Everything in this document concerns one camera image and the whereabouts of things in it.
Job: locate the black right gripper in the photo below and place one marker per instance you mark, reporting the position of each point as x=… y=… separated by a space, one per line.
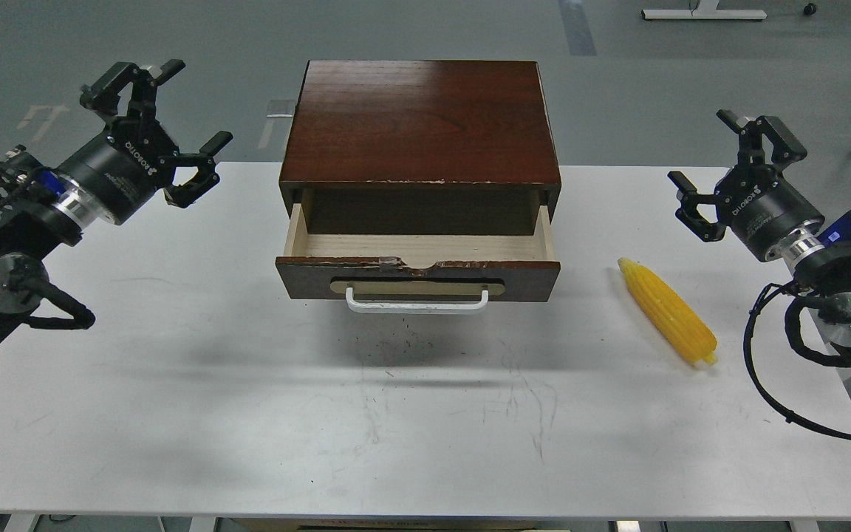
x=753 y=198

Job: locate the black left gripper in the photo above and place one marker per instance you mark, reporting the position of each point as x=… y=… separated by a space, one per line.
x=119 y=174

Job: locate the yellow toy corn cob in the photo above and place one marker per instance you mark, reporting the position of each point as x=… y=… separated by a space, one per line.
x=688 y=335

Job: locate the wooden drawer with white handle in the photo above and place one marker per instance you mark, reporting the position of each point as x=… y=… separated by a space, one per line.
x=402 y=273

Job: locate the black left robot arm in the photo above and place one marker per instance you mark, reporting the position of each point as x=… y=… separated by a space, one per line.
x=40 y=210

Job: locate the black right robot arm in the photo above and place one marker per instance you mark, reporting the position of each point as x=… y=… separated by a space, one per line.
x=818 y=320

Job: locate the white stand base with casters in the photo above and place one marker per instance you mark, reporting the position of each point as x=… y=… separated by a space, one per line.
x=703 y=11

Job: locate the dark wooden cabinet box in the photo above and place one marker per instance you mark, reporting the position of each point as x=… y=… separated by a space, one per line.
x=435 y=123

